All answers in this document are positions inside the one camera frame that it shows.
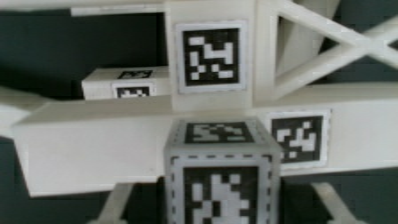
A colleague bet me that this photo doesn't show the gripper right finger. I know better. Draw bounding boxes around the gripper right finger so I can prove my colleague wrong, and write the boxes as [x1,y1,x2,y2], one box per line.
[279,182,368,224]

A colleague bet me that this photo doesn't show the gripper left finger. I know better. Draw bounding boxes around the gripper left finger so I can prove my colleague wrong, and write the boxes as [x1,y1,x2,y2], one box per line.
[87,183,162,224]

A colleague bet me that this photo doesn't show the white tagged cube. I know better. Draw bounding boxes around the white tagged cube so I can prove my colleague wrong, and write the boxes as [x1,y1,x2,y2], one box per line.
[164,117,281,224]

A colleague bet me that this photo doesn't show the white chair back frame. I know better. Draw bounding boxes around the white chair back frame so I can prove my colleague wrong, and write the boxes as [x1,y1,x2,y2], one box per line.
[6,0,398,196]

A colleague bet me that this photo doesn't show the white chair leg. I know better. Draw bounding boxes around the white chair leg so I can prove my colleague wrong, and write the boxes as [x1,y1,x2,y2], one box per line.
[82,66,171,100]

